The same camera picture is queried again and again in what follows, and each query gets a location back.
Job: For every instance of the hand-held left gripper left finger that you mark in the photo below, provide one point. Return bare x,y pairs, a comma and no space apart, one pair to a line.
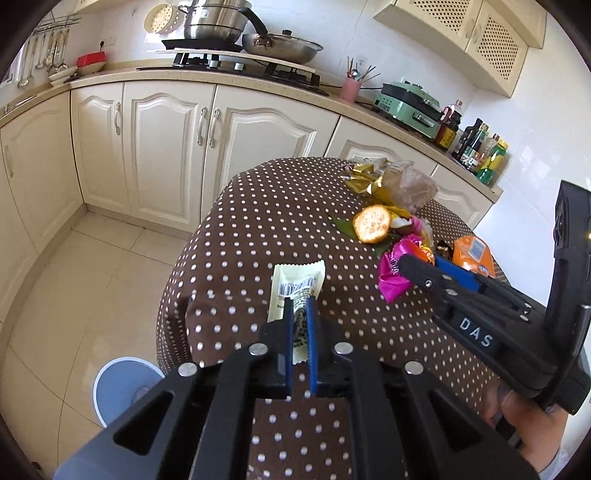
288,341

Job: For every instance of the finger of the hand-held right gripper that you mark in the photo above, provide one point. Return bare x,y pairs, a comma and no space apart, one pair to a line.
457,274
425,277

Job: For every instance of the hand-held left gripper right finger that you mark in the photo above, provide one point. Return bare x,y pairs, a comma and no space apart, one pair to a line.
313,341

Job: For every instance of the red-orange candy wrapper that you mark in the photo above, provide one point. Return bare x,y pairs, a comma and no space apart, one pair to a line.
425,254

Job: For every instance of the orange snack packet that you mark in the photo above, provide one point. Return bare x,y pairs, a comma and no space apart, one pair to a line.
471,254

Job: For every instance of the magenta foil wrapper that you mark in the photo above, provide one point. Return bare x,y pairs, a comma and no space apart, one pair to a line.
392,272

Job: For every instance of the pink clear wrapper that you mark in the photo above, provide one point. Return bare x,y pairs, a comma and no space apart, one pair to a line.
418,230

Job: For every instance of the white sachet wrapper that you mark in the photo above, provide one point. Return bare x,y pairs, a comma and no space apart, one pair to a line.
295,281

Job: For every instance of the round yellow biscuit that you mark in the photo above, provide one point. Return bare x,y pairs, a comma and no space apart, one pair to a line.
371,224

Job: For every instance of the green leaf scrap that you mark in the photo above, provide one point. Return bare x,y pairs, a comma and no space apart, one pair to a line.
346,228

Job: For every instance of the gold foil wrapper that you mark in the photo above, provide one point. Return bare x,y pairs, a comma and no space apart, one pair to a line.
364,182

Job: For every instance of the blue plastic bin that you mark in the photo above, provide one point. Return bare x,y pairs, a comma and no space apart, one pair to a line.
120,383

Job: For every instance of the person's right hand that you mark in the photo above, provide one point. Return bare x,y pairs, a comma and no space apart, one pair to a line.
531,429

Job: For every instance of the green plastic bottle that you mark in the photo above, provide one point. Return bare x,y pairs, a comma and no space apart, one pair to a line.
493,164

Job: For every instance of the brown polka-dot tablecloth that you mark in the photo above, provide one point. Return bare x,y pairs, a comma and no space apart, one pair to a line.
277,221

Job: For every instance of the dark glass bottle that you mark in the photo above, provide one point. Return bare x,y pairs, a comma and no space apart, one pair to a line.
467,143
480,150

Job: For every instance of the green electric cooker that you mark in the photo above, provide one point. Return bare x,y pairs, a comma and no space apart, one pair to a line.
406,108

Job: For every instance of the pink utensil holder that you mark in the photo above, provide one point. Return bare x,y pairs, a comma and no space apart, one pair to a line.
351,90

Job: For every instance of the bundle of chopsticks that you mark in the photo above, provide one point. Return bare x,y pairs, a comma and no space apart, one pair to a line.
362,71

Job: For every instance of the steel wok with lid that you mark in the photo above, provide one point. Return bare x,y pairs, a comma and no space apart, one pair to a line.
286,48

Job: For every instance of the black gas stove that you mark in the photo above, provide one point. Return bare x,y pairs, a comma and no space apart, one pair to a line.
231,69

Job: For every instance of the beige kitchen countertop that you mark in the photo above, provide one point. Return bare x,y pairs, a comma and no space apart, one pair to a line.
115,78

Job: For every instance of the stainless steel steamer pot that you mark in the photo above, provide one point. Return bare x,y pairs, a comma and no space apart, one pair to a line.
212,23

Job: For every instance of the red box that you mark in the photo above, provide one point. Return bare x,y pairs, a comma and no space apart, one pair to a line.
91,59

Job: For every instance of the cream colander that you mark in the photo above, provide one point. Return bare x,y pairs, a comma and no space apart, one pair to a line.
161,17

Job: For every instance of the row of hanging ladles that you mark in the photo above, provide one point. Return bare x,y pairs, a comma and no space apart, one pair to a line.
41,57

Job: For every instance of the metal utensil rack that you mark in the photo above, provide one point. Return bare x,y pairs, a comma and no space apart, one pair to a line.
57,21

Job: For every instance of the large lattice-door wall cabinet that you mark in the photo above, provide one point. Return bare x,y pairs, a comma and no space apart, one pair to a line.
485,41

